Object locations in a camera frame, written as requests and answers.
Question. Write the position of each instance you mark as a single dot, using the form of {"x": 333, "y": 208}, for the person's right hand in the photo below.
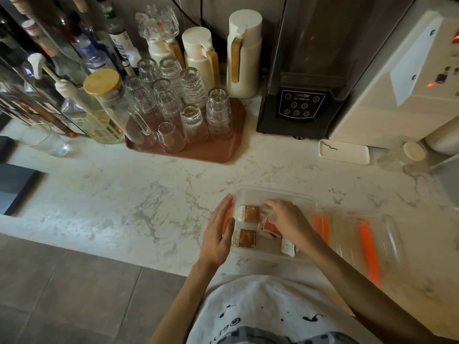
{"x": 292, "y": 222}

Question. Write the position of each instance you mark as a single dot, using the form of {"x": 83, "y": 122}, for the person's left hand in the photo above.
{"x": 212, "y": 243}

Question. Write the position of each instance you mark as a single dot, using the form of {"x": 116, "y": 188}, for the person's right fingers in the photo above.
{"x": 274, "y": 207}

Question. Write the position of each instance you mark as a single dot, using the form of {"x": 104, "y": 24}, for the person's left thumb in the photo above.
{"x": 230, "y": 228}

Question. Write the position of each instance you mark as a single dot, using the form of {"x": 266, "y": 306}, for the clear plastic container orange clip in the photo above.
{"x": 261, "y": 248}

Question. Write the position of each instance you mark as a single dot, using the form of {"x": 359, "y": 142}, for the person's left forearm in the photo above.
{"x": 183, "y": 300}

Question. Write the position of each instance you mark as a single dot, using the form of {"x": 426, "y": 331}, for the person's right forearm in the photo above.
{"x": 355, "y": 293}

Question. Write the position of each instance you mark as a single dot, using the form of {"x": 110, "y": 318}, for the brown sachet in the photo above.
{"x": 249, "y": 214}
{"x": 245, "y": 238}

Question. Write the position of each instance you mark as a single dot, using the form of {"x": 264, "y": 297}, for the red sachet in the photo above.
{"x": 270, "y": 229}

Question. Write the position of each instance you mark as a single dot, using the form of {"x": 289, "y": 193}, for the white sachet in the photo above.
{"x": 288, "y": 247}

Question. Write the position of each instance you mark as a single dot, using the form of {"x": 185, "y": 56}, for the brown plastic tray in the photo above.
{"x": 218, "y": 150}

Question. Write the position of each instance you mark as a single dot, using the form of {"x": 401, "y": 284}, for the clear plastic lid orange clips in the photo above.
{"x": 348, "y": 240}

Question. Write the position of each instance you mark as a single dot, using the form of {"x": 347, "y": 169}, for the white printed shirt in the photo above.
{"x": 265, "y": 304}

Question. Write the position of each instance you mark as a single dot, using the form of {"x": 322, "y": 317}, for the small white rectangular tray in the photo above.
{"x": 346, "y": 152}

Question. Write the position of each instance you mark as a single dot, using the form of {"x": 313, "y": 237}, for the grey trousers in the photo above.
{"x": 251, "y": 336}

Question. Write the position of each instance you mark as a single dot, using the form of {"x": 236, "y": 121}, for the group of clear drinking glasses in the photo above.
{"x": 192, "y": 103}

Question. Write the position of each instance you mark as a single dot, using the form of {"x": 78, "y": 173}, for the glass jar cream lid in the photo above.
{"x": 401, "y": 157}

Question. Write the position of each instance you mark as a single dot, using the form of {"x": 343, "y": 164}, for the black blender machine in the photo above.
{"x": 304, "y": 68}

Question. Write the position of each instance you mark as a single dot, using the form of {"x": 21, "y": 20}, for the tall cream thermos jug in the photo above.
{"x": 247, "y": 60}

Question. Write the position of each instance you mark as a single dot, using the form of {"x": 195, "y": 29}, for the glass jar wooden lid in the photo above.
{"x": 114, "y": 100}

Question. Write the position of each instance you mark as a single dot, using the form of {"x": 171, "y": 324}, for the medium cream thermos jug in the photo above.
{"x": 195, "y": 53}

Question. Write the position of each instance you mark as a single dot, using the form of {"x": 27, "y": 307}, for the white sealing machine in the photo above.
{"x": 398, "y": 85}

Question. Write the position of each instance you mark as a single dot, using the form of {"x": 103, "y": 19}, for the clear bottle white pump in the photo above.
{"x": 86, "y": 114}

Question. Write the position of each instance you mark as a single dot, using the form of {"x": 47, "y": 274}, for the white cylinder roll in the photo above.
{"x": 446, "y": 137}

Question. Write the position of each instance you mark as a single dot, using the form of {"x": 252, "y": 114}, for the small cream thermos jug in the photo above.
{"x": 161, "y": 51}

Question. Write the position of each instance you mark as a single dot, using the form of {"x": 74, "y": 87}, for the clear empty tumbler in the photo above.
{"x": 45, "y": 141}

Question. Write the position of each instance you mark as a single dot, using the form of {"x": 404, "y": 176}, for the cut crystal glasses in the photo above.
{"x": 157, "y": 23}

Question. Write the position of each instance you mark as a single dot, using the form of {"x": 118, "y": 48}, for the large black flat box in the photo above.
{"x": 14, "y": 186}

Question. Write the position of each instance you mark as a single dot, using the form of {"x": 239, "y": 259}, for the row of liquor bottles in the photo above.
{"x": 46, "y": 60}

